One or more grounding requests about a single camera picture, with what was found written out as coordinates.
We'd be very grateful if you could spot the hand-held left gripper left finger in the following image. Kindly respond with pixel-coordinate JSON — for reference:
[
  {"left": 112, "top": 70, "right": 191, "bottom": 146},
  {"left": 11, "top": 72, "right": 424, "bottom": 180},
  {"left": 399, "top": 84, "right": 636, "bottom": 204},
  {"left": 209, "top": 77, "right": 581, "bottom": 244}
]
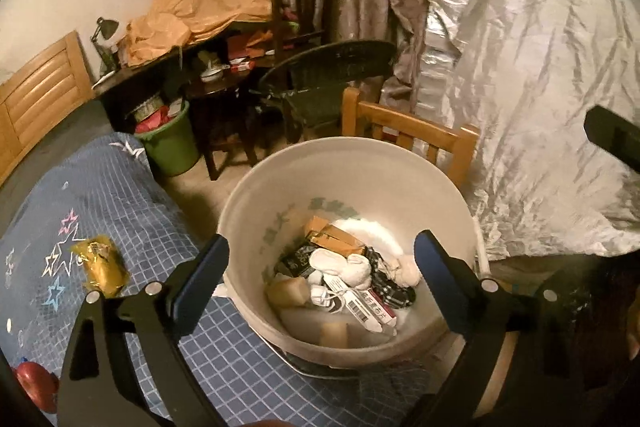
[{"left": 57, "top": 233, "right": 231, "bottom": 427}]

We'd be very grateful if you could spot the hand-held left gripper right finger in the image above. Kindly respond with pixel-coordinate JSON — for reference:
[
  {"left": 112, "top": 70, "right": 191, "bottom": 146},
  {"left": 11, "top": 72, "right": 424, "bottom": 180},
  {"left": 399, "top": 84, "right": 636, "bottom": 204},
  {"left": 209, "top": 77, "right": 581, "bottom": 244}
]
[{"left": 405, "top": 229, "right": 587, "bottom": 427}]

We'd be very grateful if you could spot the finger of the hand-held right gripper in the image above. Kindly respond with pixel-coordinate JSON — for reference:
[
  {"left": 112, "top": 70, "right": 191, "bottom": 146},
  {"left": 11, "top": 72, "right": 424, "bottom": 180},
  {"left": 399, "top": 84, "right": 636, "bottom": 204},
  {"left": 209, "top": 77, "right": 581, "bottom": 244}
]
[{"left": 583, "top": 105, "right": 640, "bottom": 176}]

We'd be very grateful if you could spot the beige pompom ball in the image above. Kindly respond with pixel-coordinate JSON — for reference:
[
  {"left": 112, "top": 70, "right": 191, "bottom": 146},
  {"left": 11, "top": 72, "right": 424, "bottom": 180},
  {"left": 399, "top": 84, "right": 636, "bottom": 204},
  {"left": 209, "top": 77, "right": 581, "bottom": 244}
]
[{"left": 397, "top": 254, "right": 424, "bottom": 288}]

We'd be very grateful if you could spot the plaid sock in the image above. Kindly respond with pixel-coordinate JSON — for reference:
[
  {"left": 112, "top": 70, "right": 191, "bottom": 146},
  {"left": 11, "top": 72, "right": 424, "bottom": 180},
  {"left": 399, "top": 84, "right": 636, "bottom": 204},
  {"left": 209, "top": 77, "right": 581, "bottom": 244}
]
[{"left": 367, "top": 247, "right": 416, "bottom": 308}]

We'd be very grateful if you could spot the tan foam block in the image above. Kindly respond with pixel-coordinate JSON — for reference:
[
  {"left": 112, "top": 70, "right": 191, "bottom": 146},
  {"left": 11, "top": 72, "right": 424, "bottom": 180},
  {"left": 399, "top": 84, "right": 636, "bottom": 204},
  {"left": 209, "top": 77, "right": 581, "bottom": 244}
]
[
  {"left": 264, "top": 277, "right": 312, "bottom": 308},
  {"left": 319, "top": 320, "right": 350, "bottom": 349}
]

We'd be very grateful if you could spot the black patterned packet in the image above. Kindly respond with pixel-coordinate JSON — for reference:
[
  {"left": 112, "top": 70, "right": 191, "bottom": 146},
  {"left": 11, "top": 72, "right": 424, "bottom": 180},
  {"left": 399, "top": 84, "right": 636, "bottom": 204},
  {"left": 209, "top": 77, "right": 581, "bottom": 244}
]
[{"left": 273, "top": 244, "right": 321, "bottom": 281}]

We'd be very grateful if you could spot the white sock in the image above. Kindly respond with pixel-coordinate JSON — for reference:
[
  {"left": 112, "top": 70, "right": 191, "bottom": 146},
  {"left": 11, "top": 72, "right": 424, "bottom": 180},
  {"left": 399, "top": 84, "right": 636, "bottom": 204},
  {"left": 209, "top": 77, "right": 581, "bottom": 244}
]
[{"left": 308, "top": 249, "right": 374, "bottom": 291}]

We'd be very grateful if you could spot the white printed wrapper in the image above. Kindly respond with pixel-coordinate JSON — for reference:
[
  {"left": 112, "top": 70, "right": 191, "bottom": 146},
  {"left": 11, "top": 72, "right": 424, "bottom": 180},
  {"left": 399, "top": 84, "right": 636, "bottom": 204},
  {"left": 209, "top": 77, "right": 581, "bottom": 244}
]
[{"left": 309, "top": 284, "right": 351, "bottom": 313}]

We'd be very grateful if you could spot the orange-brown carton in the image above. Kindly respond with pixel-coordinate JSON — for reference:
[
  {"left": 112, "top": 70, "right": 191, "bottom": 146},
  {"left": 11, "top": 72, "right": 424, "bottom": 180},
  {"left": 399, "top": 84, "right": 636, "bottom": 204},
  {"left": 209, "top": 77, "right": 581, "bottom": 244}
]
[{"left": 304, "top": 215, "right": 366, "bottom": 258}]

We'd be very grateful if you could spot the white plastic bucket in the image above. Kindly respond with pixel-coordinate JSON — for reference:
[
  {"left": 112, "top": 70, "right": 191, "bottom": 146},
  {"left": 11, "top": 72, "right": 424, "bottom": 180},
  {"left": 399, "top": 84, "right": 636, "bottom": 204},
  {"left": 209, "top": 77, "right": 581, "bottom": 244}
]
[{"left": 217, "top": 137, "right": 485, "bottom": 381}]

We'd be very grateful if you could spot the black trash bag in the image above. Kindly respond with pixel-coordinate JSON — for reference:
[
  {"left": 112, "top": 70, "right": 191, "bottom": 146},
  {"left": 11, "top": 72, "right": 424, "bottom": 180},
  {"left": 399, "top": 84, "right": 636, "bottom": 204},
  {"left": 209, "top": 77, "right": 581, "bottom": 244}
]
[{"left": 505, "top": 254, "right": 640, "bottom": 427}]

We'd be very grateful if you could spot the yellow snack packet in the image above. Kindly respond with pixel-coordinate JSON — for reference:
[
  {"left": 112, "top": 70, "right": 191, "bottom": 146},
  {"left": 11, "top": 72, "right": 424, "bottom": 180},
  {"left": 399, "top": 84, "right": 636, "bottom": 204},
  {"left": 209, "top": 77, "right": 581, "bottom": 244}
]
[{"left": 70, "top": 234, "right": 132, "bottom": 299}]

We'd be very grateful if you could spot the silver crinkled cloth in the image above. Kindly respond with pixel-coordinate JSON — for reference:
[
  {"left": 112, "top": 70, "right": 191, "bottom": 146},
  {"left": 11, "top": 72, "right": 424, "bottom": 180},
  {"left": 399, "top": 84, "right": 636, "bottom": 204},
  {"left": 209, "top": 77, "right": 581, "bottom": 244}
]
[{"left": 380, "top": 0, "right": 640, "bottom": 261}]

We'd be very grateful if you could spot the blue star-print blanket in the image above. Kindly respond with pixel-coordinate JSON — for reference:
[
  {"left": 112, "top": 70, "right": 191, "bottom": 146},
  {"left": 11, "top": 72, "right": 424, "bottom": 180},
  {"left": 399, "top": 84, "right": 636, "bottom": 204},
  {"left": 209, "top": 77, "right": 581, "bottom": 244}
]
[{"left": 0, "top": 132, "right": 432, "bottom": 427}]

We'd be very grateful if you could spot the green plastic bucket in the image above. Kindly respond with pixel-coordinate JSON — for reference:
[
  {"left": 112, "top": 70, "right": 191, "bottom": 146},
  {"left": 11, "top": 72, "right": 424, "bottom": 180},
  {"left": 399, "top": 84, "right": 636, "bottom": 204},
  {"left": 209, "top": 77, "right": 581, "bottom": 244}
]
[{"left": 132, "top": 99, "right": 201, "bottom": 178}]

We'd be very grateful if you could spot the red apple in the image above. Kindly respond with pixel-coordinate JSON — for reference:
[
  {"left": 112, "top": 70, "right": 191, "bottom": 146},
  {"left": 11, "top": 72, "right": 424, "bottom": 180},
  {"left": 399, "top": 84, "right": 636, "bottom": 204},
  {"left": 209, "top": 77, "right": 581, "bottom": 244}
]
[{"left": 14, "top": 360, "right": 62, "bottom": 414}]

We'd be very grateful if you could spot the light wooden chair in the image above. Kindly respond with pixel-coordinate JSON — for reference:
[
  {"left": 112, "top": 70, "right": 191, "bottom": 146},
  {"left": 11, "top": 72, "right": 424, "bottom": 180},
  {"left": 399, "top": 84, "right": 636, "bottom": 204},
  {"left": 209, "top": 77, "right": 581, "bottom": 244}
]
[{"left": 341, "top": 87, "right": 481, "bottom": 188}]

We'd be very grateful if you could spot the dark round side table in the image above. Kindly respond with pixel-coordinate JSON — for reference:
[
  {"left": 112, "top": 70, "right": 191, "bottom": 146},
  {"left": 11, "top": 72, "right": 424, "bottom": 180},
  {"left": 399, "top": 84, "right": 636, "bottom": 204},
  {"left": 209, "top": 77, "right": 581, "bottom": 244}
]
[{"left": 185, "top": 67, "right": 271, "bottom": 182}]

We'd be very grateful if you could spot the grey bed sheet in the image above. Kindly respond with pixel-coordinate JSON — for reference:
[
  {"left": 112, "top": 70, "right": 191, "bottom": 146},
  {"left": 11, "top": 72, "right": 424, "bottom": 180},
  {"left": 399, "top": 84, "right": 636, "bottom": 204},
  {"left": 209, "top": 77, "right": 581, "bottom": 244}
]
[{"left": 0, "top": 99, "right": 114, "bottom": 233}]

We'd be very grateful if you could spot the white enamel pot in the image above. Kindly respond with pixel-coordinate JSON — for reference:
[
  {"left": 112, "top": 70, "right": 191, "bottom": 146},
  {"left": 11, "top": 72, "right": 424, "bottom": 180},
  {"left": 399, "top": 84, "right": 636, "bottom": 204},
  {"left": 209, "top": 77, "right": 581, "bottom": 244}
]
[{"left": 199, "top": 62, "right": 231, "bottom": 83}]

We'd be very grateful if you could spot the dark wooden desk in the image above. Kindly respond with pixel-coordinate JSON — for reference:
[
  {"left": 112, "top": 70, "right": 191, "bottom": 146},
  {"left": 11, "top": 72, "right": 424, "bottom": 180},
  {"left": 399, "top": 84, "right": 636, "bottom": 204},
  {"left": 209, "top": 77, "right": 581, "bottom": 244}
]
[{"left": 92, "top": 37, "right": 241, "bottom": 133}]

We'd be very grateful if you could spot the wooden headboard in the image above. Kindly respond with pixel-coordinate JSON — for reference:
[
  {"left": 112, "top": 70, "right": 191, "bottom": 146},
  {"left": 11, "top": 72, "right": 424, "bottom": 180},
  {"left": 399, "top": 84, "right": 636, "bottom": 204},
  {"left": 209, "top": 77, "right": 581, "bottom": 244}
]
[{"left": 0, "top": 31, "right": 96, "bottom": 186}]

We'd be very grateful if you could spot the dark wicker chair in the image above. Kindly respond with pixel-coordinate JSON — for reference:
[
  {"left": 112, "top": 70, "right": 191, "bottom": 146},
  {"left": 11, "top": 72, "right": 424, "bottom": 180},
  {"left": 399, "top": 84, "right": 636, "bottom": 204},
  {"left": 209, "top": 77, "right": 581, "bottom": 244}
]
[{"left": 249, "top": 39, "right": 399, "bottom": 143}]

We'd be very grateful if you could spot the dark desk lamp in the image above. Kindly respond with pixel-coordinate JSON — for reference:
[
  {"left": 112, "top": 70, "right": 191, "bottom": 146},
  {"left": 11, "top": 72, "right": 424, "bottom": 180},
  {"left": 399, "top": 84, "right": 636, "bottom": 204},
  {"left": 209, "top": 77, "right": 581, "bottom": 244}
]
[{"left": 90, "top": 17, "right": 121, "bottom": 76}]

